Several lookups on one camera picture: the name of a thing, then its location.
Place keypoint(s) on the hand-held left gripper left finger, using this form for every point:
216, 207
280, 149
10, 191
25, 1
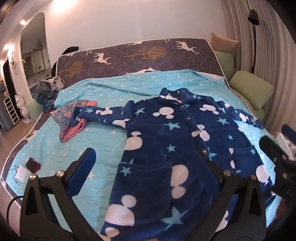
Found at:
81, 172

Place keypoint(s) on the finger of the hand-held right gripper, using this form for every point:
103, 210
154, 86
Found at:
289, 132
271, 148

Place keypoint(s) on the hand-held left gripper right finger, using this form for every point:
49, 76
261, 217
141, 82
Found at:
215, 172

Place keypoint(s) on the blue fleece pajama jacket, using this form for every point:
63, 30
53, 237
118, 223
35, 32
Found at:
161, 143

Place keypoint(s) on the pile of grey blue clothes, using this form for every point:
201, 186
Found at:
46, 92

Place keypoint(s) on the white box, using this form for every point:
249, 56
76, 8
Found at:
283, 142

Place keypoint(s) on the light blue star blanket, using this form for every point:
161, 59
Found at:
99, 143

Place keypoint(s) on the red and black device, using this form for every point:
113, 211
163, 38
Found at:
32, 165

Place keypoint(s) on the floral and pink folded cloth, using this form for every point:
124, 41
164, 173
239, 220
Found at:
69, 120

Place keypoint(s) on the green pillow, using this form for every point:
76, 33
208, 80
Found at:
224, 61
251, 89

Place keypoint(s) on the white paper sheet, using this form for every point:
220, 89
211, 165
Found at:
22, 173

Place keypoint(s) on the green cushion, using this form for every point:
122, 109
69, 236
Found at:
34, 109

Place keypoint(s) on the white cat figurine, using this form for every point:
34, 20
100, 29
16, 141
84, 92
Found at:
22, 105

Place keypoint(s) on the drawer rack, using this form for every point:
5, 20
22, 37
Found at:
10, 109

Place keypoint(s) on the black floor lamp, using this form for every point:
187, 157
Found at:
254, 34

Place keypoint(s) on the pink pillow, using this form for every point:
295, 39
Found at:
223, 41

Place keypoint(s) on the deer print mattress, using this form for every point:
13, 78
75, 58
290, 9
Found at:
138, 59

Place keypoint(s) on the wall mirror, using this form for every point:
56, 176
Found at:
34, 61

